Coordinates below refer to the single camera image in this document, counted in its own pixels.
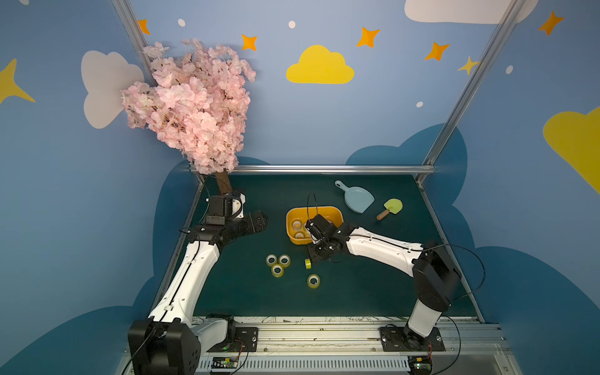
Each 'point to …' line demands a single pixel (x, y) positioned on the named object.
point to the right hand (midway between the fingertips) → (314, 251)
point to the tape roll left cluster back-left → (270, 259)
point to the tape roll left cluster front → (277, 271)
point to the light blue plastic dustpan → (357, 199)
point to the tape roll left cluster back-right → (284, 260)
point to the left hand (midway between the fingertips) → (257, 218)
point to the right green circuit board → (419, 365)
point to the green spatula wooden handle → (393, 205)
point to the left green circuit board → (225, 362)
